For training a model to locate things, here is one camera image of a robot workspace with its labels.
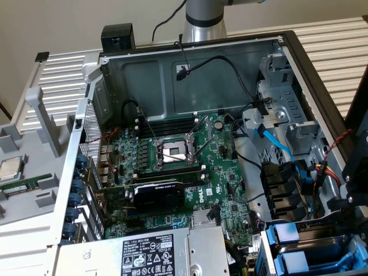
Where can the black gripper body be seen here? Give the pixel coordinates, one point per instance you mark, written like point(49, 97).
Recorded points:
point(362, 143)

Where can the hard disk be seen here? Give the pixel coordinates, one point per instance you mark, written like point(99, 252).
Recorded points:
point(287, 233)

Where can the blue disk carrier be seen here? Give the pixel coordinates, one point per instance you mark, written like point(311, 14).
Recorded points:
point(293, 261)

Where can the dark object beside case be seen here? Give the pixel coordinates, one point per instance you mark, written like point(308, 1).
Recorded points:
point(360, 100)

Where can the black plastic fin shroud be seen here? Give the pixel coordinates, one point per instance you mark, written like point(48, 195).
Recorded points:
point(276, 184)

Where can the green Dell motherboard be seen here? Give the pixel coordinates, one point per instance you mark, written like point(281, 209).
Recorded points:
point(218, 172)

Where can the coin cell battery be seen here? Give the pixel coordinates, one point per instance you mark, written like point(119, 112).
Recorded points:
point(219, 124)

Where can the CPU socket cover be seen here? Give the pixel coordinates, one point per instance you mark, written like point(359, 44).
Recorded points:
point(208, 128)

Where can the silver chipset heat sink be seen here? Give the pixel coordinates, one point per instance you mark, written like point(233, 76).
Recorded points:
point(201, 218)

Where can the grey power supply unit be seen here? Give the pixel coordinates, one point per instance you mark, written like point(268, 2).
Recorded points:
point(207, 247)

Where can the CPU socket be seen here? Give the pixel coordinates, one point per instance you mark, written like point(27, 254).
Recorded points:
point(172, 152)

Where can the black graphics card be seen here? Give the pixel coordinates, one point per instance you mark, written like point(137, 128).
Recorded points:
point(161, 198)

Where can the open Dell PC case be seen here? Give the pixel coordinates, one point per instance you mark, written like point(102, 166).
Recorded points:
point(149, 86)

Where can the black box behind case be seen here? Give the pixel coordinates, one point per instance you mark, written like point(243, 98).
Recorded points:
point(118, 34)

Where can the grey parts rack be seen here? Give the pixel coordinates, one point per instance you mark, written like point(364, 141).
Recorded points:
point(40, 164)

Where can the green RAM stick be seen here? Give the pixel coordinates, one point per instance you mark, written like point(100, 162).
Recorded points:
point(20, 187)

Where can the silver CPU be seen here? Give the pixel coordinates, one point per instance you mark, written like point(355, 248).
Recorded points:
point(10, 169)

